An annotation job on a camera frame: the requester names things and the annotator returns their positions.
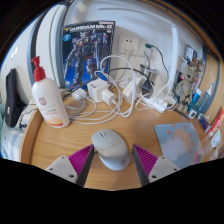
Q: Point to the small blue packet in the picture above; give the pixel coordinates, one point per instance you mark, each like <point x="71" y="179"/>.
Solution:
<point x="204" y="122"/>

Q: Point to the large white power adapter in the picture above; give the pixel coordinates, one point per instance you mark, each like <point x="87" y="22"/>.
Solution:
<point x="131" y="90"/>

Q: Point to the black power adapter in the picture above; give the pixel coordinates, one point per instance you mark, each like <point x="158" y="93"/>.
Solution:
<point x="147" y="88"/>

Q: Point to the white wall socket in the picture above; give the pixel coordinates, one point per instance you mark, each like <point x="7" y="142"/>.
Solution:
<point x="128" y="45"/>
<point x="143" y="51"/>

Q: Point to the clear blue pump bottle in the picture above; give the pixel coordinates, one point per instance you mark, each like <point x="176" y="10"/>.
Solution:
<point x="206" y="100"/>

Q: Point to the clear glass tumbler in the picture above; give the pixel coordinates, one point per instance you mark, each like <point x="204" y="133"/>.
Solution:
<point x="150" y="73"/>

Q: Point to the colourful comic-print box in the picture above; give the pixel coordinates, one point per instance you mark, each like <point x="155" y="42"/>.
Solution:
<point x="195" y="55"/>

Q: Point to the white mug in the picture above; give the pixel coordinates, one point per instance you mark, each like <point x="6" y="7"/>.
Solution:
<point x="216" y="140"/>

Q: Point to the black bag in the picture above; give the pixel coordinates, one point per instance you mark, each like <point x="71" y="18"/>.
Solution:
<point x="14" y="100"/>

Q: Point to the red chips can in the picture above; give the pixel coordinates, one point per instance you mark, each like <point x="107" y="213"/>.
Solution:
<point x="217" y="121"/>

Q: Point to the blue white-capped tube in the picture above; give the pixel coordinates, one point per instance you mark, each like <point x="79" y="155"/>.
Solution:
<point x="197" y="96"/>

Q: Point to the light grey computer mouse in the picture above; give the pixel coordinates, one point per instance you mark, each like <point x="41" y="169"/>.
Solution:
<point x="111" y="150"/>

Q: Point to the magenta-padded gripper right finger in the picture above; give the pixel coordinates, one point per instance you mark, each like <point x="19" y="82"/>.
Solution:
<point x="162" y="166"/>

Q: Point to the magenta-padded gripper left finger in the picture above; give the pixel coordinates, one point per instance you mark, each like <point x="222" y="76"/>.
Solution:
<point x="62" y="166"/>

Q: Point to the white multi-port charger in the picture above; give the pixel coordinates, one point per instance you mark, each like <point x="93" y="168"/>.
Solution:
<point x="97" y="89"/>

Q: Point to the white red-capped pump bottle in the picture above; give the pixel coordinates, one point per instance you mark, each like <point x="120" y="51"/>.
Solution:
<point x="50" y="101"/>

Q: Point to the blue cloud-print mouse pad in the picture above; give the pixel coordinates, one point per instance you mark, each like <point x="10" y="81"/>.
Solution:
<point x="178" y="145"/>

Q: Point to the plaid blanket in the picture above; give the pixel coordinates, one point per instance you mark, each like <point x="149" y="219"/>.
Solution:
<point x="10" y="143"/>

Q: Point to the small white charger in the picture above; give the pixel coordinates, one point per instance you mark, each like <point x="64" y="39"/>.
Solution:
<point x="108" y="97"/>

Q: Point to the brown tree creature figure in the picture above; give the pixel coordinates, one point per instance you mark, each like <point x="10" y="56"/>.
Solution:
<point x="186" y="90"/>

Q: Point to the small white square clock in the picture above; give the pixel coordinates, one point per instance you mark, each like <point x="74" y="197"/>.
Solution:
<point x="192" y="114"/>

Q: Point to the robot model kit box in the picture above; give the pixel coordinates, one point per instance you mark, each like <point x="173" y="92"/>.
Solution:
<point x="86" y="55"/>

